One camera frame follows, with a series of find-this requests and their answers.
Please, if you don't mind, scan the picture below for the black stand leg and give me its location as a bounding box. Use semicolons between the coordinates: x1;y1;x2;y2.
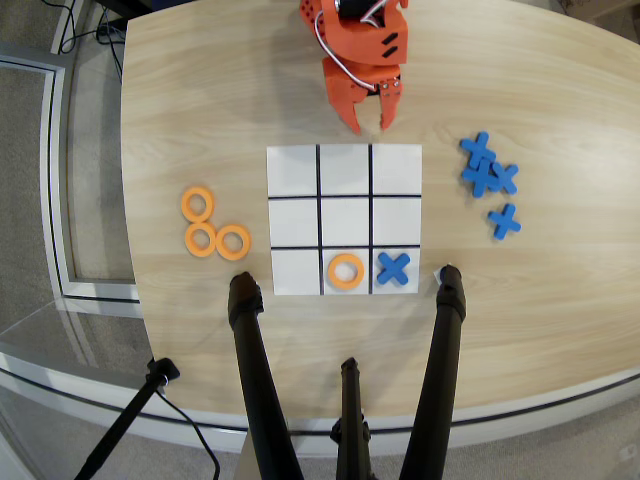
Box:
73;356;181;480

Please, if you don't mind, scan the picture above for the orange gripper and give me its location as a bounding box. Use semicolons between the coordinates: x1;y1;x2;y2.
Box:
321;56;404;135

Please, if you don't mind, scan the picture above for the black cable bundle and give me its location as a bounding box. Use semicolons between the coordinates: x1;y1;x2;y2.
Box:
57;0;126;84

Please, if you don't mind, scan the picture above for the white tic-tac-toe grid sheet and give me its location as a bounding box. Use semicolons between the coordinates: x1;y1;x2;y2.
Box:
266;144;424;296

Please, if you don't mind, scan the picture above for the white metal glass frame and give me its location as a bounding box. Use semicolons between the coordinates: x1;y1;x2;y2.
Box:
0;53;144;304

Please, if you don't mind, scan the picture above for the black floor cable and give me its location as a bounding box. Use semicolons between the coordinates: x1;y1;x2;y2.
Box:
154;388;222;480

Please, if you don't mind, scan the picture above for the black camera tripod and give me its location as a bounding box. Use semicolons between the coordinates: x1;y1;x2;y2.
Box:
0;342;640;457

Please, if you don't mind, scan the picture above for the thin black tripod leg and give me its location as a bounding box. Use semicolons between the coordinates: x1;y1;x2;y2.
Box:
329;356;375;480

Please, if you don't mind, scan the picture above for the blue foam cross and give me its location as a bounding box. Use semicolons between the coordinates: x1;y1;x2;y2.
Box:
374;250;412;288
486;202;523;241
489;161;520;196
459;131;498;169
460;158;502;199

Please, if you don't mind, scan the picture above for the orange foam ring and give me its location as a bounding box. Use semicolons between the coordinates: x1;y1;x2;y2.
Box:
180;186;216;223
327;252;366;291
215;223;252;261
184;221;218;258

